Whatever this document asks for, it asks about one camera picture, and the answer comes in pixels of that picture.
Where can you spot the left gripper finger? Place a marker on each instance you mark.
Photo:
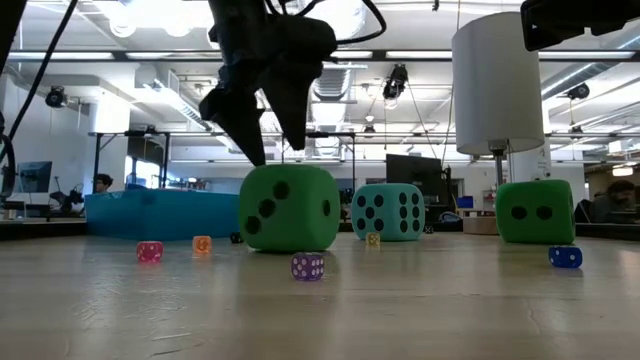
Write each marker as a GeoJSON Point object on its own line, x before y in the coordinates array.
{"type": "Point", "coordinates": [240, 120]}
{"type": "Point", "coordinates": [292, 100]}

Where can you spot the large green foam die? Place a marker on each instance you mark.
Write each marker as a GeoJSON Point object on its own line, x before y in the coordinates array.
{"type": "Point", "coordinates": [535, 212]}
{"type": "Point", "coordinates": [290, 215]}

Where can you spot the blue plastic bin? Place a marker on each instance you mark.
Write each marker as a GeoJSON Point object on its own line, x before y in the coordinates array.
{"type": "Point", "coordinates": [160, 215]}

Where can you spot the small orange die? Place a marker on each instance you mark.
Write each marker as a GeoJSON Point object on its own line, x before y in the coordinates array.
{"type": "Point", "coordinates": [202, 244]}

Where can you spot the large teal foam die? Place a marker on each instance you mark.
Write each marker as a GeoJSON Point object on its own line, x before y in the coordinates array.
{"type": "Point", "coordinates": [387, 212]}

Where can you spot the small pink die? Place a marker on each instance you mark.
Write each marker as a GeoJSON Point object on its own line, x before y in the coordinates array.
{"type": "Point", "coordinates": [150, 252]}

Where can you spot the small yellow die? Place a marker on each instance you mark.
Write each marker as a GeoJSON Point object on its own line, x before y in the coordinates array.
{"type": "Point", "coordinates": [372, 240]}

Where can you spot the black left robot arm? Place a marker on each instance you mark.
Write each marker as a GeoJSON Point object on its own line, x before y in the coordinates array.
{"type": "Point", "coordinates": [10, 25]}

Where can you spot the black background robot arm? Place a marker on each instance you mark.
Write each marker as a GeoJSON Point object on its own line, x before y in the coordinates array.
{"type": "Point", "coordinates": [67, 200]}

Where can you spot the black ceiling spotlight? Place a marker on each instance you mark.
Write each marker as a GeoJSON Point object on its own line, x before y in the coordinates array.
{"type": "Point", "coordinates": [578, 91]}
{"type": "Point", "coordinates": [56, 96]}

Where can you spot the white cylindrical lamp shade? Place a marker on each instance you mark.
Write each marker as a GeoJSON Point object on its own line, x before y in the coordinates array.
{"type": "Point", "coordinates": [497, 85]}

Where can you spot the large black monitor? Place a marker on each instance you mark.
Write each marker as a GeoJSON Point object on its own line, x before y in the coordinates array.
{"type": "Point", "coordinates": [410, 170]}

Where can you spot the person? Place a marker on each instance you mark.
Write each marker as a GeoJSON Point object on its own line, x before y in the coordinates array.
{"type": "Point", "coordinates": [102, 182]}
{"type": "Point", "coordinates": [617, 200]}

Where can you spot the small purple die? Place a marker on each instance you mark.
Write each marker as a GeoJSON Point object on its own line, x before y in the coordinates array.
{"type": "Point", "coordinates": [307, 266]}

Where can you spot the metal lamp pole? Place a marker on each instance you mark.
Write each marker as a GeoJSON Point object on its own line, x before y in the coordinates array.
{"type": "Point", "coordinates": [499, 170]}

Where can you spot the small blue screen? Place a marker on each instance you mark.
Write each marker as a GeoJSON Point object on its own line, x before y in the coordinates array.
{"type": "Point", "coordinates": [465, 202]}

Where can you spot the monitor with blue picture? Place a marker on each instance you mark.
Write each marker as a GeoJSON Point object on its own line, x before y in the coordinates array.
{"type": "Point", "coordinates": [34, 176]}

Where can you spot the round wooden lamp base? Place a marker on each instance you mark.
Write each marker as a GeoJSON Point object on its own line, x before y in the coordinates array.
{"type": "Point", "coordinates": [480, 226]}

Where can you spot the small blue die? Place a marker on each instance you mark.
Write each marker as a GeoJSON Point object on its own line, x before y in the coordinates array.
{"type": "Point", "coordinates": [565, 257]}

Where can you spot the black hanging overhead camera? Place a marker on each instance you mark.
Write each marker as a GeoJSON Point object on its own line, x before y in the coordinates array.
{"type": "Point", "coordinates": [397, 77]}

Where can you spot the black overhead frame beam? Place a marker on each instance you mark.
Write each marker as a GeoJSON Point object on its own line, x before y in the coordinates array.
{"type": "Point", "coordinates": [430, 55]}

